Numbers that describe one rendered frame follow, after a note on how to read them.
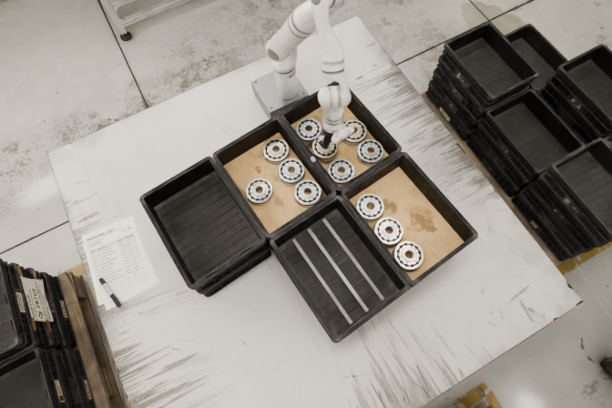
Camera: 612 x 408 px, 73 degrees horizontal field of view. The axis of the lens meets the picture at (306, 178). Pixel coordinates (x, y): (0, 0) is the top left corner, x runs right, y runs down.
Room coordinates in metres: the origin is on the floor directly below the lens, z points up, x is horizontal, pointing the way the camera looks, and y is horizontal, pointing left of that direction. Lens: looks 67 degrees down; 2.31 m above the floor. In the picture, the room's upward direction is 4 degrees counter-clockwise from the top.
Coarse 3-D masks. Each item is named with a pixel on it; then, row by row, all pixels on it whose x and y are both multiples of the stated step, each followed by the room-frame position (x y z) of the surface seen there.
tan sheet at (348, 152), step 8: (312, 112) 0.94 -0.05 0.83; (320, 112) 0.94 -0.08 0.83; (344, 112) 0.93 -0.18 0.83; (320, 120) 0.90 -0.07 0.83; (344, 120) 0.89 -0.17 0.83; (368, 136) 0.81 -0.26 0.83; (344, 144) 0.78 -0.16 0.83; (344, 152) 0.74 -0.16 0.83; (352, 152) 0.74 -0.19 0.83; (368, 152) 0.74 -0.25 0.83; (384, 152) 0.73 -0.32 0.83; (352, 160) 0.70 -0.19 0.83; (360, 168) 0.67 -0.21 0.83
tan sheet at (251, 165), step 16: (240, 160) 0.74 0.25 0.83; (256, 160) 0.73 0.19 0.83; (240, 176) 0.67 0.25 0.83; (256, 176) 0.67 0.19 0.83; (272, 176) 0.66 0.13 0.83; (288, 192) 0.59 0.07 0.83; (256, 208) 0.53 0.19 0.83; (272, 208) 0.53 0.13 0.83; (288, 208) 0.53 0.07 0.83; (304, 208) 0.52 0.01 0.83; (272, 224) 0.46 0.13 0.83
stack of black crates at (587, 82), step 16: (592, 48) 1.36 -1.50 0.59; (608, 48) 1.35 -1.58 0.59; (576, 64) 1.32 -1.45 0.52; (592, 64) 1.34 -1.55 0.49; (608, 64) 1.29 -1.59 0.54; (560, 80) 1.22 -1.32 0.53; (576, 80) 1.24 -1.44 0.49; (592, 80) 1.24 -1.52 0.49; (608, 80) 1.23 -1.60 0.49; (544, 96) 1.23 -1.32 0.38; (560, 96) 1.16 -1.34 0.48; (576, 96) 1.12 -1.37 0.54; (592, 96) 1.14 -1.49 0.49; (608, 96) 1.14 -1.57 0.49; (560, 112) 1.11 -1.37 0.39; (576, 112) 1.06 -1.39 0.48; (592, 112) 1.02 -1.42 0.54; (608, 112) 1.04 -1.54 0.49; (576, 128) 1.01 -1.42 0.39; (592, 128) 0.96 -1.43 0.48; (608, 128) 0.92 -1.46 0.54
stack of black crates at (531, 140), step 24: (528, 96) 1.20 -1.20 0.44; (504, 120) 1.10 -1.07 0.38; (528, 120) 1.09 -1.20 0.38; (552, 120) 1.04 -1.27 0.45; (480, 144) 1.02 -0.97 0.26; (504, 144) 0.93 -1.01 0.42; (528, 144) 0.95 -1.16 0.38; (552, 144) 0.94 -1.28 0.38; (576, 144) 0.89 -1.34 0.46; (504, 168) 0.86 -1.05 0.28; (528, 168) 0.78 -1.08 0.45
